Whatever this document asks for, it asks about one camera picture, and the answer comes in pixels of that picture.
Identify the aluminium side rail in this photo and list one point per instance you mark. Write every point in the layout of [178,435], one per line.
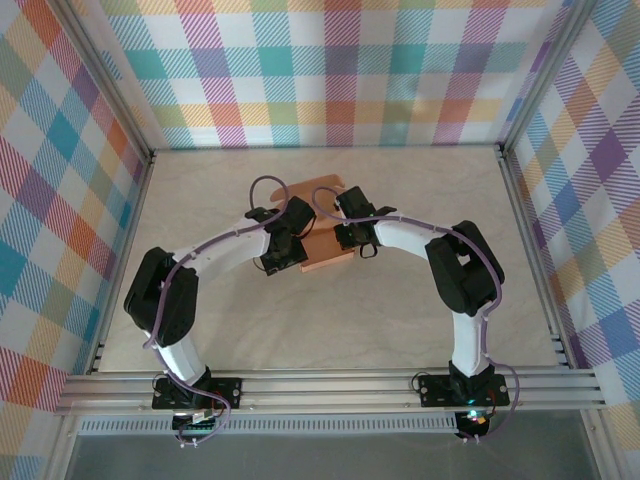
[126,250]
[531,250]

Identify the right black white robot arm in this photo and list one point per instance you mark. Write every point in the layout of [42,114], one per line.
[470,345]

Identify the aluminium frame leg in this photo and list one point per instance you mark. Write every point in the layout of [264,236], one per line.
[597,450]
[62,450]

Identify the circuit board with white plug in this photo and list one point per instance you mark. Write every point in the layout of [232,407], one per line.
[200,425]

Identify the long aluminium base rail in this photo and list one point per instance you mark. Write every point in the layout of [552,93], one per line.
[325,392]

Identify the circuit board with lit LED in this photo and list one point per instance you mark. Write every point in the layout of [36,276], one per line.
[472,421]

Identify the orange paper box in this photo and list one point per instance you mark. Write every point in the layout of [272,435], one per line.
[327,252]

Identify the aluminium frame post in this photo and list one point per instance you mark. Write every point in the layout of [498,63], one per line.
[542,75]
[114,80]

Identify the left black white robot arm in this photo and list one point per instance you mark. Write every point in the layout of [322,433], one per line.
[220,255]

